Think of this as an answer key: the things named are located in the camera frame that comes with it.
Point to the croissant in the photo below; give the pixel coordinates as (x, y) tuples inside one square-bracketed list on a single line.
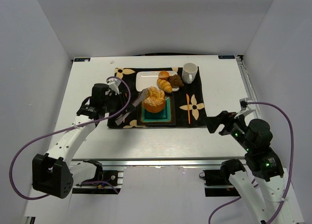
[(164, 85)]

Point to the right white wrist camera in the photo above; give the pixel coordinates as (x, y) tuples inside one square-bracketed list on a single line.
[(245, 108)]

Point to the brown chocolate muffin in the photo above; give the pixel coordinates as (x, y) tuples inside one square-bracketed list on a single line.
[(175, 81)]

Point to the small round bun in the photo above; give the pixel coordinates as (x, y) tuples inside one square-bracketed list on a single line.
[(163, 75)]

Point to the black floral placemat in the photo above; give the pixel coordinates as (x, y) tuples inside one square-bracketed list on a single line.
[(194, 90)]

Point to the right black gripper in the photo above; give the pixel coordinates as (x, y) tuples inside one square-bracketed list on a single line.
[(224, 122)]

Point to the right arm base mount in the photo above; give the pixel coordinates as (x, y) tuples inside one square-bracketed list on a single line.
[(216, 181)]

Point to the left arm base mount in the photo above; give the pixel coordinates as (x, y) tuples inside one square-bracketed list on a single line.
[(107, 177)]

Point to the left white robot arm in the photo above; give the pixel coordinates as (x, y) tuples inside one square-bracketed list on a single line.
[(52, 172)]

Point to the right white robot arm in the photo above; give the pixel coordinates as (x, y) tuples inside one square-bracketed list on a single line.
[(260, 183)]

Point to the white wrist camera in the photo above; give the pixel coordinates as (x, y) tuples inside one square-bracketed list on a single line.
[(113, 84), (245, 108)]

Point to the teal square plate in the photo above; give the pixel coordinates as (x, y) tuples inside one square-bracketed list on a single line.
[(164, 118)]

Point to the large sugared ring bread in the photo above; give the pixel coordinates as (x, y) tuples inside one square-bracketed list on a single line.
[(155, 102)]

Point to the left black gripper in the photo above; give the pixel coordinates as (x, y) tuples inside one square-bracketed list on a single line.
[(122, 104)]

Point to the white mug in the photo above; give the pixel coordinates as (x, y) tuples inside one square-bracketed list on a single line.
[(189, 72)]

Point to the metal serving tongs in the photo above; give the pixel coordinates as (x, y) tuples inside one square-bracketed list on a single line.
[(144, 94)]

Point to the orange plastic knife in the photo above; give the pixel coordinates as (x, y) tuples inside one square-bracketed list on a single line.
[(188, 108)]

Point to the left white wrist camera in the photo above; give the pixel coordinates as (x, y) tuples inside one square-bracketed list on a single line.
[(113, 84)]

